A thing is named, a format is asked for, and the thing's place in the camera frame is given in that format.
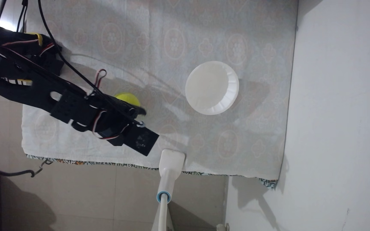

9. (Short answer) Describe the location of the yellow tennis ball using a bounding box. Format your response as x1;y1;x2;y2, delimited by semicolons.
114;93;141;108

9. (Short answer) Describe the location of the white round bowl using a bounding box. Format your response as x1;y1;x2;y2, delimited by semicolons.
185;61;239;115

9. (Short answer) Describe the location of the white clamp stand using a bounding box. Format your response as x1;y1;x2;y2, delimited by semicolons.
151;148;186;231

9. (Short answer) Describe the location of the pale patterned towel cloth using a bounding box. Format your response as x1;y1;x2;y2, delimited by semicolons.
21;0;298;181

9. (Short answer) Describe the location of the white red servo wire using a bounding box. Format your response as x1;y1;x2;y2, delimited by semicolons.
91;111;131;140

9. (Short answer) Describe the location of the black square camera box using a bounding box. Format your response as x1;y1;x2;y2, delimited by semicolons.
124;123;160;157

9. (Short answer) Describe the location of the black hooked floor cable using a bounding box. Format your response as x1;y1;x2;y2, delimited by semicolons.
0;159;53;178

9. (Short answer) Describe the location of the black camera cable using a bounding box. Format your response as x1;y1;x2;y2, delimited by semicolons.
37;0;145;126

